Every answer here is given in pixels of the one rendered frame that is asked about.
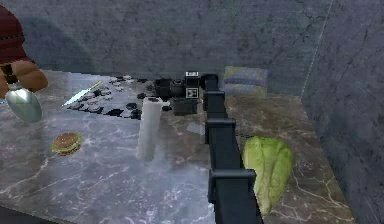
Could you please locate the red and brown figure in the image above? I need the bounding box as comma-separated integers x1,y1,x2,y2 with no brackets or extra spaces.
0,4,50,100

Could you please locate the white cylinder vessel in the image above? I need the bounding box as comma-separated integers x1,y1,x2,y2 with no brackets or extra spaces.
135,96,165,163

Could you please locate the blue and yellow sponge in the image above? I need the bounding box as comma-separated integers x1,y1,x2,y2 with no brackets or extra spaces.
222,65,271,101

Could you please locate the silver spoon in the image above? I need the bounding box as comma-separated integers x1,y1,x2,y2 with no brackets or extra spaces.
4,83,44,125

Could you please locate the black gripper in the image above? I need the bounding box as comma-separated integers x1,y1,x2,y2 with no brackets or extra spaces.
153,78,199,117

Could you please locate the small burger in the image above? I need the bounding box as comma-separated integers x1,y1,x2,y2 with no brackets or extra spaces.
50,131,84,157

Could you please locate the knife with yellow-green handle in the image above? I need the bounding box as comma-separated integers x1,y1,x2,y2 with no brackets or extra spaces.
62,80,104,107

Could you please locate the green lettuce head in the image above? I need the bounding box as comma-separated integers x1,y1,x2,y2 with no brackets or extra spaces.
241,135,295,217

